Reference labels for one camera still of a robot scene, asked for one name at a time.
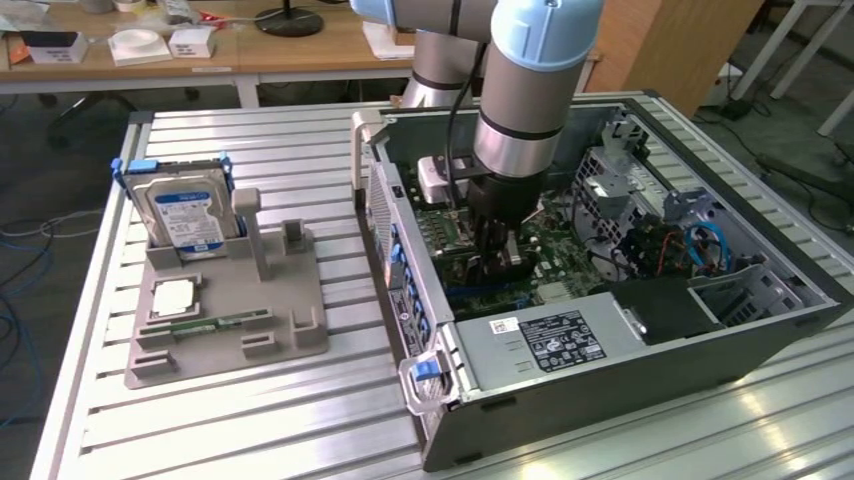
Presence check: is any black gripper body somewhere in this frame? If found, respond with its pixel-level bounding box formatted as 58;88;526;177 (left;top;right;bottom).
465;171;546;225

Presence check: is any green motherboard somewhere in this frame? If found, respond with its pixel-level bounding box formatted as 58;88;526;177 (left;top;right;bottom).
399;169;620;321

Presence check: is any silver drive cage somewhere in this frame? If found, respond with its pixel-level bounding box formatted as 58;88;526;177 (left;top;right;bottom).
570;113;677;226

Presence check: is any black power supply label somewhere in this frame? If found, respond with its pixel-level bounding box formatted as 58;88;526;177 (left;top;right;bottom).
517;309;608;375

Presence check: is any grey power supply unit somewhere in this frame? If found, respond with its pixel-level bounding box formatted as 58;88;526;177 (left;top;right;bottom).
443;292;653;394

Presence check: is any white paper stack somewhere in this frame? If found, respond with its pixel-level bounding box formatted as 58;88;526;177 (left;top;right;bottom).
363;20;418;61

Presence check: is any silver disk bay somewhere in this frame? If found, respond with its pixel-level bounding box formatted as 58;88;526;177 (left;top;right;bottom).
685;262;810;327

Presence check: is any wooden cabinet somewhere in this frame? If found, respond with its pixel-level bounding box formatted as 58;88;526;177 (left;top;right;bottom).
586;0;768;120

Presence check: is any black open PC case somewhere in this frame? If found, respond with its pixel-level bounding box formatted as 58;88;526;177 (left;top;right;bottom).
350;91;854;474

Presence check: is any grey printed parts rack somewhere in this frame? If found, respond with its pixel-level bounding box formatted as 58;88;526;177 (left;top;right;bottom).
123;187;333;391

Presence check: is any black round lamp base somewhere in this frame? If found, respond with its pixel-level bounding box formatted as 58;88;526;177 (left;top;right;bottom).
255;0;326;38

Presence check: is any hard disk blue label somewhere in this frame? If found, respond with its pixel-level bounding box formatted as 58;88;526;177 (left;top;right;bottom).
130;169;237;262

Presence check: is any green RAM stick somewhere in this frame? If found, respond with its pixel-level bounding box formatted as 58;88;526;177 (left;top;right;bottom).
170;309;261;335

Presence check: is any silver CPU chip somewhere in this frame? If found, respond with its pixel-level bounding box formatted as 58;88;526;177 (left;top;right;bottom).
150;282;201;317

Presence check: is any blue plastic disk caddy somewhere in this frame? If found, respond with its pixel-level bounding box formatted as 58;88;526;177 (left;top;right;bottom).
110;151;237;251

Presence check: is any small white labelled box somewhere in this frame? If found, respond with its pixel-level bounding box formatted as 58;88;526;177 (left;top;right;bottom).
167;27;219;59

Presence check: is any white round holder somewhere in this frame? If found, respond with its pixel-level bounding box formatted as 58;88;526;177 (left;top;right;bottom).
107;28;175;68

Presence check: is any black office chair base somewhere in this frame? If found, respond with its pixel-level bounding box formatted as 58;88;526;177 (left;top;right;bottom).
46;89;139;149

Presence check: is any white box black lid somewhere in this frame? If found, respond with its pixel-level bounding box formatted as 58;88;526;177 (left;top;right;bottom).
19;30;91;65

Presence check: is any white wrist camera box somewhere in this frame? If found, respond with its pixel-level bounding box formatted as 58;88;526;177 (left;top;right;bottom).
417;155;473;205

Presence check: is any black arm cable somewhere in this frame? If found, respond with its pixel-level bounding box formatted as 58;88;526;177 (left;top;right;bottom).
445;0;493;211

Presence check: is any black plastic air duct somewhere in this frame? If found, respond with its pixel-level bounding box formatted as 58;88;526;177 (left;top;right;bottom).
610;277;729;347

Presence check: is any blue wire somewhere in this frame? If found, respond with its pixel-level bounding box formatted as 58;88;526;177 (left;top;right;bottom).
685;221;736;275

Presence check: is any wooden desk white frame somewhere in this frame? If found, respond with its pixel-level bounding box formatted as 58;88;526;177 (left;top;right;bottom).
0;0;419;109

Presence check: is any white table frame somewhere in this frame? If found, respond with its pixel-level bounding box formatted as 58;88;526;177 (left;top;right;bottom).
730;0;854;136

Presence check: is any white floor cable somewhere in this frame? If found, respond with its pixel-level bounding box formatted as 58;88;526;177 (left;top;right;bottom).
0;209;102;240

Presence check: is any blue floor cable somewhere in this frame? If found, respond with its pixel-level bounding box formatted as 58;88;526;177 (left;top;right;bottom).
0;219;56;431

